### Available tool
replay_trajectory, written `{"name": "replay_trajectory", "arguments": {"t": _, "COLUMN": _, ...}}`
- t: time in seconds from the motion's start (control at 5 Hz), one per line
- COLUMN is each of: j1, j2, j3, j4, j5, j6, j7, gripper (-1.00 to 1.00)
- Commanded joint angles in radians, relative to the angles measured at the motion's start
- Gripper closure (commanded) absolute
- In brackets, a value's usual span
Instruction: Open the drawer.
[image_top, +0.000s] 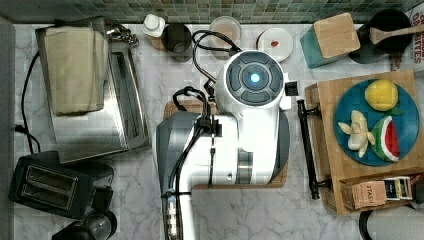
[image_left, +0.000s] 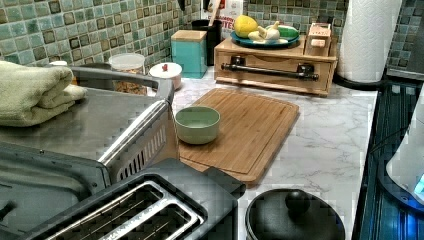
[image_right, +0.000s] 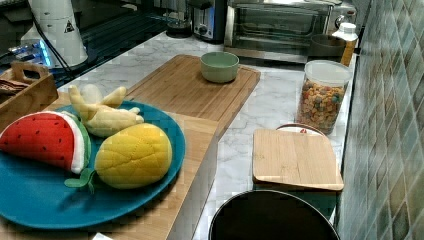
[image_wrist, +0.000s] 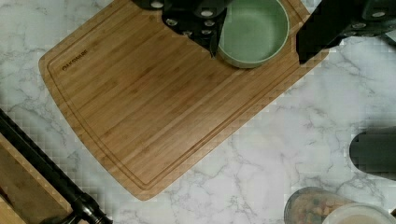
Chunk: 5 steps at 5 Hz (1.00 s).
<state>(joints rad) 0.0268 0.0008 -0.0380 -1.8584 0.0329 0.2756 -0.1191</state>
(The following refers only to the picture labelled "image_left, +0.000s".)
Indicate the black drawer handle bar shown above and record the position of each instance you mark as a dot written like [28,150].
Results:
[305,72]

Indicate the wooden drawer box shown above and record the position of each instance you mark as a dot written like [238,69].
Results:
[287,69]

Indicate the light green bowl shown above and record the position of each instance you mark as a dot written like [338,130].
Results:
[197,124]

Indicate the bamboo cutting board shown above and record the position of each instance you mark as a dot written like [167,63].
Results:
[251,132]

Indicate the white lidded small pot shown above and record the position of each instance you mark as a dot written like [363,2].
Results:
[168,70]

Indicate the teal canister wooden lid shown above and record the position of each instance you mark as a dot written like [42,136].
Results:
[188,49]

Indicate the black slot toaster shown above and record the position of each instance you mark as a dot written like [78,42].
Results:
[167,201]

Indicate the teal plate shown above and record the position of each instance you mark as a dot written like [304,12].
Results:
[246,42]

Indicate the black utensil holder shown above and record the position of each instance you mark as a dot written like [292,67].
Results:
[213,36]

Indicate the stainless toaster oven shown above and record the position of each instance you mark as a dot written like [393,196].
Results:
[122,126]

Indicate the yellow lemon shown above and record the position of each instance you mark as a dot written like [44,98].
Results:
[243,25]

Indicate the clear plastic food jar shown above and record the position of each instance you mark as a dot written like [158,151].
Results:
[128,63]

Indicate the white garlic bulb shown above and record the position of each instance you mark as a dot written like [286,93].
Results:
[272,32]

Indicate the green bowl on plate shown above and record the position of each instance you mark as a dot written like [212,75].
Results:
[287,33]

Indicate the black pot lid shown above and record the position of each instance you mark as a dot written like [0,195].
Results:
[292,214]

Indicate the small wooden block holder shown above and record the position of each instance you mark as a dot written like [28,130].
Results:
[318,40]

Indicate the white paper towel roll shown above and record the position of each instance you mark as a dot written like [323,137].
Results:
[366,39]

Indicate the folded green towel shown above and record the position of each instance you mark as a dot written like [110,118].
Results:
[32,95]

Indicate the wooden spoon handle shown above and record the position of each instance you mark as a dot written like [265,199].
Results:
[215,8]

